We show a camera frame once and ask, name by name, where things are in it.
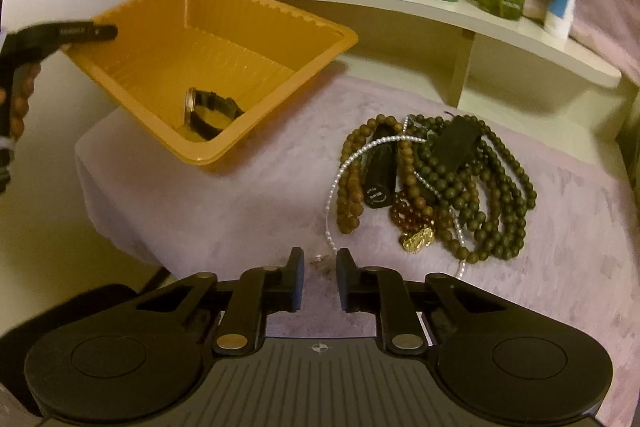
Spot orange plastic tray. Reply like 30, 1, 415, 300
63, 0, 358, 166

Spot person's left hand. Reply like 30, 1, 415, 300
10, 63, 41, 141

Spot cream wooden shelf unit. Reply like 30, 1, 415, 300
281, 0, 638, 178

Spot brown wooden bead necklace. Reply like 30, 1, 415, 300
335, 114, 436, 237

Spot amber bead bracelet gold charm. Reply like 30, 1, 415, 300
388, 192, 436, 254

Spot wristwatch with dark strap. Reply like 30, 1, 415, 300
183, 88, 244, 141

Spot white pearl necklace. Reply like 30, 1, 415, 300
324, 116, 469, 281

